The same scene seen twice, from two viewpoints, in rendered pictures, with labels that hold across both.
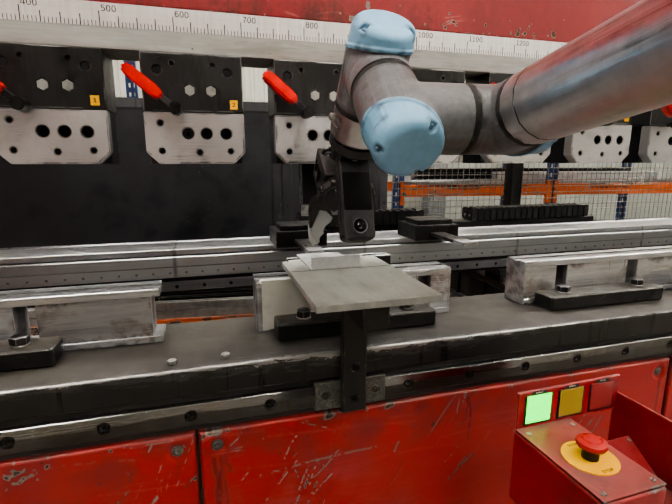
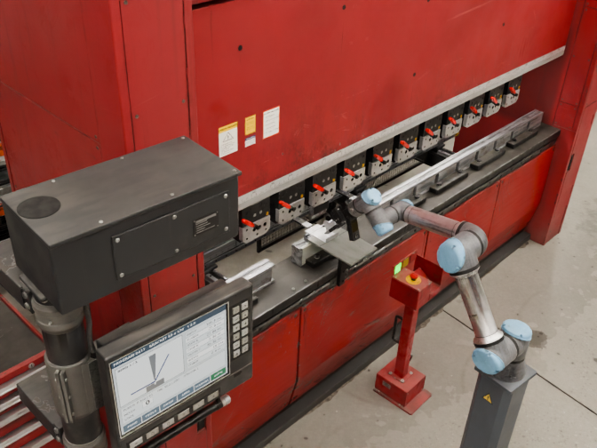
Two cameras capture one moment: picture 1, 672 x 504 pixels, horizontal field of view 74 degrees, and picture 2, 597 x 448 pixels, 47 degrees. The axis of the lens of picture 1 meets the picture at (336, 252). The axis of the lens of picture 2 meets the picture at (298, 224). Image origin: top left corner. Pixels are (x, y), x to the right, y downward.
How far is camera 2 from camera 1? 256 cm
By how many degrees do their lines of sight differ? 36
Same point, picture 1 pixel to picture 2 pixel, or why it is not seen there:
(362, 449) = (340, 295)
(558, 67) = (419, 220)
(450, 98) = (393, 217)
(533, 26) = (387, 124)
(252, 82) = not seen: outside the picture
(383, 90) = (380, 220)
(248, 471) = (312, 315)
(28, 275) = not seen: hidden behind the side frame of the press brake
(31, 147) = (250, 236)
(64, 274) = not seen: hidden behind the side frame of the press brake
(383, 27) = (376, 199)
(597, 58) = (426, 226)
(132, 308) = (266, 274)
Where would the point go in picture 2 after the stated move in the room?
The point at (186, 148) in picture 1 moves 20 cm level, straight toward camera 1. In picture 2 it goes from (289, 216) to (325, 236)
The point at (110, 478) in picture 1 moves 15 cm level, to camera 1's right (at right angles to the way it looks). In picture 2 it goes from (280, 330) to (309, 319)
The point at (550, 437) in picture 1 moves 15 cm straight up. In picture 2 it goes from (401, 276) to (405, 250)
